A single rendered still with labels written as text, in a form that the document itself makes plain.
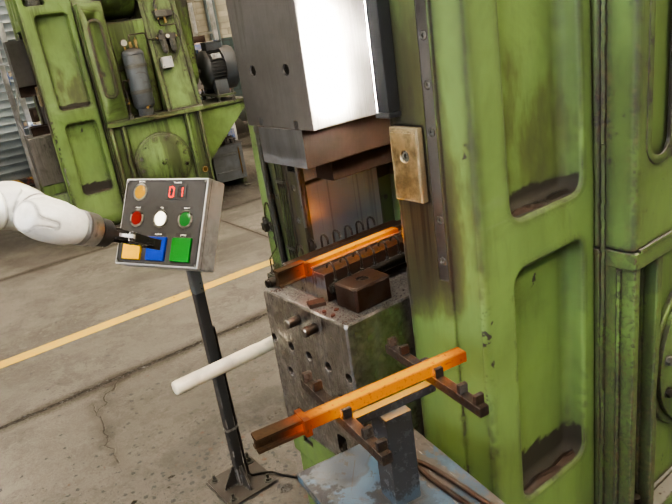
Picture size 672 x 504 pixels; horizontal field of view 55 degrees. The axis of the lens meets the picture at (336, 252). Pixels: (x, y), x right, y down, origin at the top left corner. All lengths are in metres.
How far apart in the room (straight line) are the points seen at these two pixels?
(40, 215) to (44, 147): 5.00
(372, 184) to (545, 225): 0.67
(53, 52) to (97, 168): 1.07
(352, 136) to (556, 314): 0.72
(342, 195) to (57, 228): 0.82
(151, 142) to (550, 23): 5.17
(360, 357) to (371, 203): 0.63
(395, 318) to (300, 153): 0.48
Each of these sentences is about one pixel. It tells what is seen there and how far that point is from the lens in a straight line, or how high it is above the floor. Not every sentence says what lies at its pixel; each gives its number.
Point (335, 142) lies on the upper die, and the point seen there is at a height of 1.31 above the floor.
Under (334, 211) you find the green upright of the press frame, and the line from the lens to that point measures 1.98.
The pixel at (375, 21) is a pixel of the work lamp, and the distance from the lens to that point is 1.45.
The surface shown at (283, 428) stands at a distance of 1.19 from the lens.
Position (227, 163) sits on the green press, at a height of 0.26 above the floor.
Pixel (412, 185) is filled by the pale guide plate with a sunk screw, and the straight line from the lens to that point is 1.48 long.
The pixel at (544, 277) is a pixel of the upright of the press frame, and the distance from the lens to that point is 1.74.
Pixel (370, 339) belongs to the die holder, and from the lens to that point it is 1.62.
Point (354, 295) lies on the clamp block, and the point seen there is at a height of 0.97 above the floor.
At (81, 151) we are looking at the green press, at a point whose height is 0.74.
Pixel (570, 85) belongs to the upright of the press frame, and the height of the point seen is 1.38.
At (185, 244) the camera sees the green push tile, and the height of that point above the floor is 1.03.
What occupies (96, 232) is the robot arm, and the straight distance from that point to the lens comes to 1.73.
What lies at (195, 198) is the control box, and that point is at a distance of 2.02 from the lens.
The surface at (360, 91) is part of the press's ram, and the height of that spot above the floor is 1.43.
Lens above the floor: 1.62
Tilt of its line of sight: 20 degrees down
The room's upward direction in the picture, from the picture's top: 8 degrees counter-clockwise
